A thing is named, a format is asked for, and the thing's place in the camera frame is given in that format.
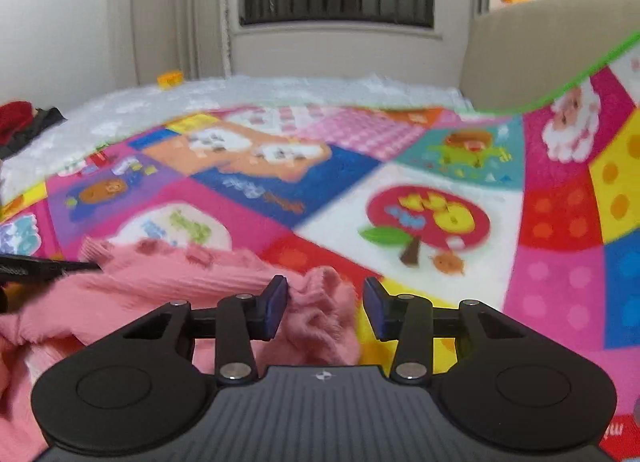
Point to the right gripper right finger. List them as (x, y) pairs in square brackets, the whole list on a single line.
[(408, 320)]

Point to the colourful cartoon play mat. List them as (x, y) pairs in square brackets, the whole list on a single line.
[(537, 214)]

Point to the red and black clothes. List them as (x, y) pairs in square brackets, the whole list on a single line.
[(21, 123)]

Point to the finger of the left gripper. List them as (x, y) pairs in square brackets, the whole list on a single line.
[(26, 269)]

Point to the small yellow toy block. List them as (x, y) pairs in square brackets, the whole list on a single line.
[(170, 79)]

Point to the white vertical curtain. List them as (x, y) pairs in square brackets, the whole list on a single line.
[(185, 35)]

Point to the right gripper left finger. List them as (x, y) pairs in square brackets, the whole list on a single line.
[(242, 319)]

